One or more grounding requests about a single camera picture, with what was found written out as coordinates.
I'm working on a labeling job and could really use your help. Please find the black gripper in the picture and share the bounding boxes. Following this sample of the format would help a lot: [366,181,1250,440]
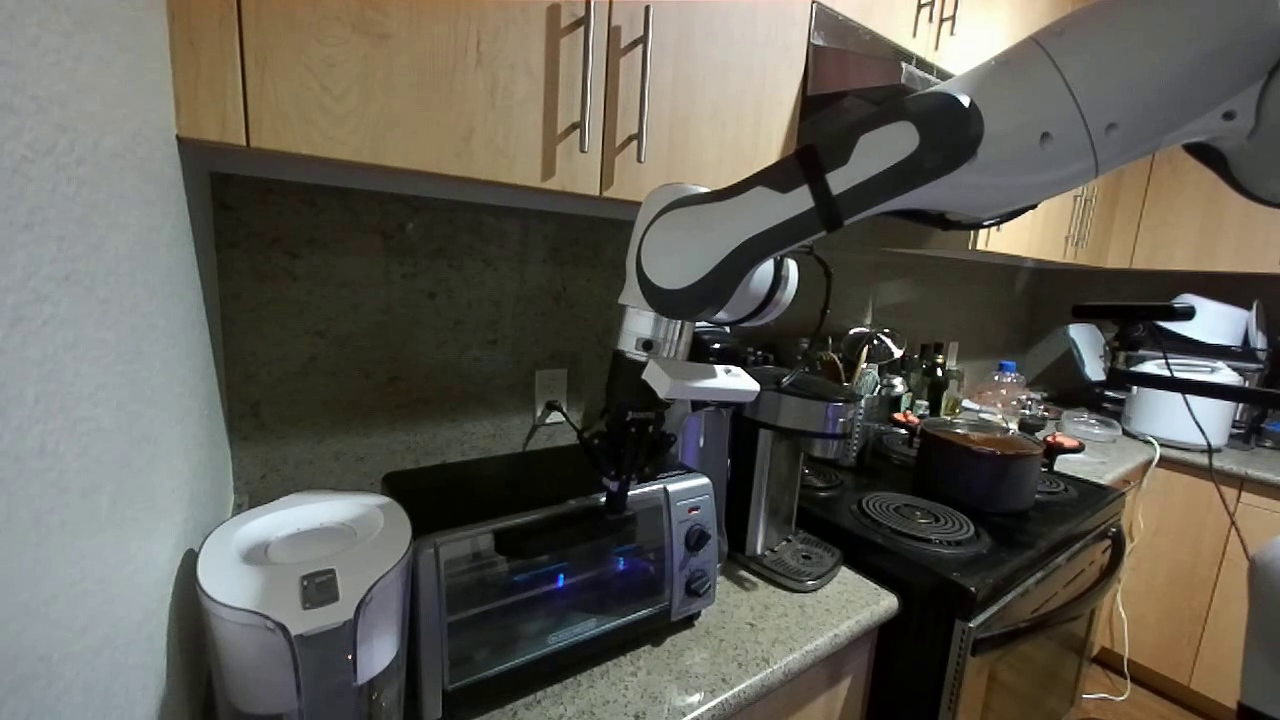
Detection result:
[588,347,672,519]

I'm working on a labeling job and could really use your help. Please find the silver toaster oven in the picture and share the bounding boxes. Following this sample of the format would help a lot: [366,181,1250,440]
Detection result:
[410,467,728,720]

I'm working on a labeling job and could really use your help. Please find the glass toaster oven door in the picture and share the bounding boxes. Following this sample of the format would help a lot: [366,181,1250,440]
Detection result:
[422,523,682,695]

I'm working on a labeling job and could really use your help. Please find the black baking tray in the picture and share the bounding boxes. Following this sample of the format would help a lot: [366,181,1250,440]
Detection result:
[380,440,633,536]

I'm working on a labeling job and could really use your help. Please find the silver black coffee maker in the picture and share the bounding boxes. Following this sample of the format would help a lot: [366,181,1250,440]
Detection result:
[724,365,872,596]

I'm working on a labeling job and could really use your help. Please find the chrome kitchen faucet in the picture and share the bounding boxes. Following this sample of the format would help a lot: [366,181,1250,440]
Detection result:
[836,320,912,405]

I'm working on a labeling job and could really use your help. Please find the dark glass bottles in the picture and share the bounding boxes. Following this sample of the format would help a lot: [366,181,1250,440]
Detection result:
[918,342,968,419]

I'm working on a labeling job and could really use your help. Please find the black electric stove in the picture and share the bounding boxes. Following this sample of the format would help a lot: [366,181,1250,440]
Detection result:
[796,456,1132,720]

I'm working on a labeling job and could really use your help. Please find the clear plastic water bottle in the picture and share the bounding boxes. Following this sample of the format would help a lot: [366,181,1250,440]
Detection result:
[992,356,1032,426]

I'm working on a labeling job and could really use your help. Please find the grey countertop appliance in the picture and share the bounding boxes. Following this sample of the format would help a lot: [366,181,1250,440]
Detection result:
[1024,320,1111,405]

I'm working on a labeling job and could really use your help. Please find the steel range hood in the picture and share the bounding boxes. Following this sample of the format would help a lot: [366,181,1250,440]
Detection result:
[806,0,968,106]

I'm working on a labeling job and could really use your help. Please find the black metal stand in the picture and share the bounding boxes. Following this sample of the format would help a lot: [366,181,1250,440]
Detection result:
[1068,295,1280,411]

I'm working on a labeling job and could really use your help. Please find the white rice cooker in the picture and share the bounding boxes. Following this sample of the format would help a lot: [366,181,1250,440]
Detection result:
[1122,356,1254,451]

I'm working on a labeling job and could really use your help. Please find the wooden base cabinets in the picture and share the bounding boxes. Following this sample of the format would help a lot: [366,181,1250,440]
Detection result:
[1097,456,1280,714]

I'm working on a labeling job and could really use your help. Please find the small white appliance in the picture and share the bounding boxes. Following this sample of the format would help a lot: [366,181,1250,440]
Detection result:
[1171,291,1262,356]

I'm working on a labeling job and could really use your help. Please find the grey rounded object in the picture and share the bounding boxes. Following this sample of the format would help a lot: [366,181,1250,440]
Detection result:
[1235,534,1280,720]

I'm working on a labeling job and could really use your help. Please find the black power cable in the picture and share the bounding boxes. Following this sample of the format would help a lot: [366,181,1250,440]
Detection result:
[522,396,633,459]

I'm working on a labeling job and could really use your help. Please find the white wall outlet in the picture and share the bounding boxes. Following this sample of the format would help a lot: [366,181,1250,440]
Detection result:
[533,365,573,419]

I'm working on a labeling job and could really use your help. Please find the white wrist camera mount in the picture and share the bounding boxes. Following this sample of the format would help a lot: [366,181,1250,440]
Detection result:
[639,354,765,410]

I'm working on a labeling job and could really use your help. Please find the dark pot with orange handles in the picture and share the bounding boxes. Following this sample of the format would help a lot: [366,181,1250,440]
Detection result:
[890,411,1089,519]

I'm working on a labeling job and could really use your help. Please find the metal wall cabinet handle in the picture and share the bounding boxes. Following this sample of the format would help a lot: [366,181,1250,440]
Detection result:
[548,0,601,161]
[609,0,659,169]

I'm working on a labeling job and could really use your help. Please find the narrow wooden wall cabinet door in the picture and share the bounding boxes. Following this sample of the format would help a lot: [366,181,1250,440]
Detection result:
[601,0,816,208]

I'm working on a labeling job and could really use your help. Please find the wide wooden wall cabinet door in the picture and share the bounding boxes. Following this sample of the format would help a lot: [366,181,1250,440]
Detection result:
[238,0,609,200]

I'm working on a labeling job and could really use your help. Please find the white hanging cable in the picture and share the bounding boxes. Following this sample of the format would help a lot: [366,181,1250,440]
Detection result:
[1089,433,1170,710]

